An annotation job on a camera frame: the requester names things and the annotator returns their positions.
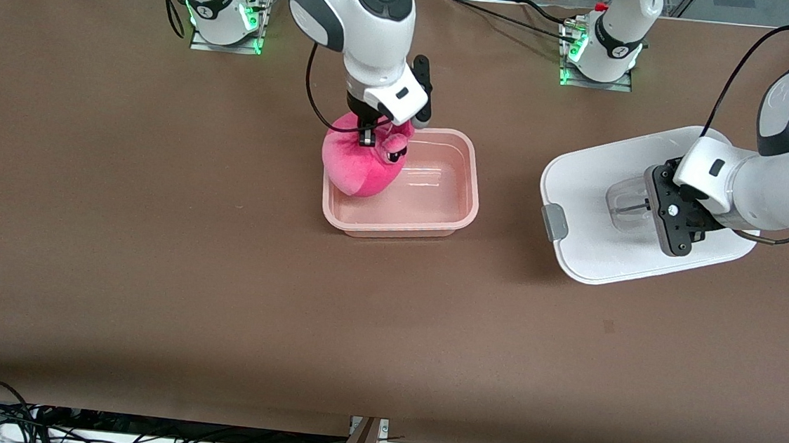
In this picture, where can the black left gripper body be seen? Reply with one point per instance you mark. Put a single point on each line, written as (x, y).
(705, 222)

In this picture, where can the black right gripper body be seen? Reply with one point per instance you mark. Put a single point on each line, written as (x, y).
(361, 113)

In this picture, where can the pink plush toy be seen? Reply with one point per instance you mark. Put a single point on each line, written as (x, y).
(360, 169)

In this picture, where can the white box lid grey latches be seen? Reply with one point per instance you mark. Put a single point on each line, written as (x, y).
(589, 251)

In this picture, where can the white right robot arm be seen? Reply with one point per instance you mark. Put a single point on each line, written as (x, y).
(374, 37)

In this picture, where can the translucent pink plastic box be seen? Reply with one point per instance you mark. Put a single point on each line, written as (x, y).
(438, 204)

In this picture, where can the brown table cover sheet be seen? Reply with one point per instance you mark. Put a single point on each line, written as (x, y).
(386, 333)

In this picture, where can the red connector cap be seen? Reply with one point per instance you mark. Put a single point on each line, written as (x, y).
(600, 7)

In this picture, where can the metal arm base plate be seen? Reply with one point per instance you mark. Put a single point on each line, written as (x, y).
(620, 86)
(201, 43)

